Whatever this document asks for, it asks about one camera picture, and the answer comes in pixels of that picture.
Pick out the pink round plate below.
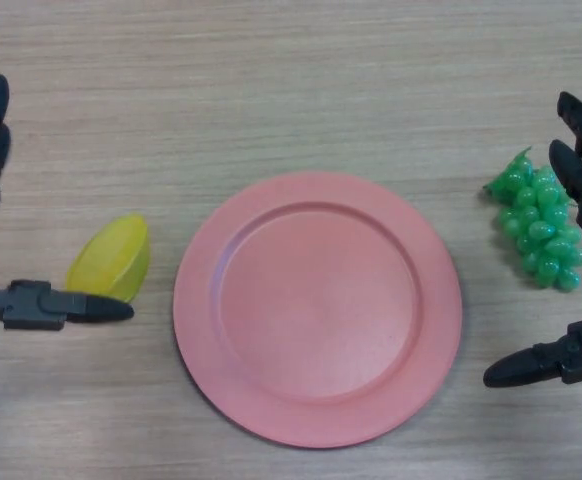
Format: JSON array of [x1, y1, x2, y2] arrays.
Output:
[[172, 172, 464, 449]]

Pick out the green grape bunch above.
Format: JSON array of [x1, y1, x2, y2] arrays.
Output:
[[480, 146, 582, 292]]

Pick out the yellow starfruit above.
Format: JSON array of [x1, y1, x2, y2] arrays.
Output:
[[65, 213, 151, 304]]

